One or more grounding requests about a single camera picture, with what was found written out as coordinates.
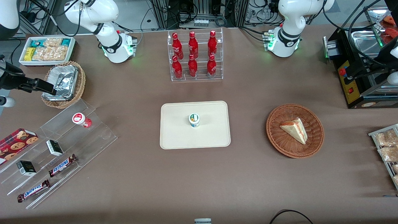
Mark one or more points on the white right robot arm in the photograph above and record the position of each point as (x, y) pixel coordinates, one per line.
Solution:
(112, 46)

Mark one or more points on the clear bag of snacks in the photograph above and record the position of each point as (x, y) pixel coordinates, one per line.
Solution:
(396, 179)
(385, 138)
(395, 168)
(388, 154)

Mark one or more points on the white power strip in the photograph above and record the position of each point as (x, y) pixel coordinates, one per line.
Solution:
(201, 22)

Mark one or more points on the yellow snack packet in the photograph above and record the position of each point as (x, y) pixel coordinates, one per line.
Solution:
(29, 54)

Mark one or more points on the dark blue strip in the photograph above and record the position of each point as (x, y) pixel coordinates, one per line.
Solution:
(390, 195)

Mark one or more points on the green white gum bottle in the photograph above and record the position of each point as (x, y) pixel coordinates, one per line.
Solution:
(194, 121)

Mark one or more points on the cream plastic tray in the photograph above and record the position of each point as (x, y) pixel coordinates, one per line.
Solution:
(174, 130)

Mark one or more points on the black food warmer cabinet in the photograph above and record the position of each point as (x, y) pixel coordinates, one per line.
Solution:
(357, 93)

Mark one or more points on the oval tan wicker basket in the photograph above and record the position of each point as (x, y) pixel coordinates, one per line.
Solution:
(81, 84)

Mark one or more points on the round reddish wicker basket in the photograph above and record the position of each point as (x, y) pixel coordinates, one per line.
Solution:
(279, 143)

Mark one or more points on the clear acrylic tiered stand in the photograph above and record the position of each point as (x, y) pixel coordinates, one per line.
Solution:
(93, 137)

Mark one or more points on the small black box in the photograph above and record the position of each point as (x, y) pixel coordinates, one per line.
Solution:
(55, 148)
(26, 168)

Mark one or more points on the aluminium foil tray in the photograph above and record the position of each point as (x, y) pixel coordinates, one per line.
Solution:
(67, 81)

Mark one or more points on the red plaid cookie box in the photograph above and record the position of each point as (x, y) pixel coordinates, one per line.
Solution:
(17, 143)

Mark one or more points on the steel warmer pan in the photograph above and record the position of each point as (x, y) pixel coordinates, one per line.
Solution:
(363, 43)

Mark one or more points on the red soda bottle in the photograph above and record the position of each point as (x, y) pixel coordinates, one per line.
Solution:
(211, 67)
(193, 46)
(192, 67)
(177, 46)
(177, 68)
(212, 45)

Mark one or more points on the aluminium frame rail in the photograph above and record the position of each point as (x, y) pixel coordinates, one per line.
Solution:
(31, 21)

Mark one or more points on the red packaged food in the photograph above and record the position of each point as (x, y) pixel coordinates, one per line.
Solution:
(390, 31)

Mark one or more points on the white plastic snack bin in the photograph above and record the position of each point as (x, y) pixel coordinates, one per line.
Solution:
(73, 53)

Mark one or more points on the teal snack packet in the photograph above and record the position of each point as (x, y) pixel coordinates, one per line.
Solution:
(36, 43)
(66, 42)

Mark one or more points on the clear bag of nuts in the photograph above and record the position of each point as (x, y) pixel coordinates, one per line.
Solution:
(53, 42)
(49, 53)

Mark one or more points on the wrapped triangle sandwich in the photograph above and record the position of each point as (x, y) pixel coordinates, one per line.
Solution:
(295, 129)

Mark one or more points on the clear acrylic bottle rack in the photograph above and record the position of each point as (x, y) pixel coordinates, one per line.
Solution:
(202, 77)

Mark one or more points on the Snickers chocolate bar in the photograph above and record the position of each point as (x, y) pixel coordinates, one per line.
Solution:
(62, 165)
(33, 190)

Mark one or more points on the small grey device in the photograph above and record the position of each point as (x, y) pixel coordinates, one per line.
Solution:
(202, 221)

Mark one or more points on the red white gum bottle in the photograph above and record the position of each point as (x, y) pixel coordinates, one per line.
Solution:
(81, 119)

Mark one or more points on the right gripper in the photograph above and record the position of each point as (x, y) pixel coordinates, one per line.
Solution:
(10, 79)

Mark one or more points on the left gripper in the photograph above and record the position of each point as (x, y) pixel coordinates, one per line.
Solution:
(381, 58)

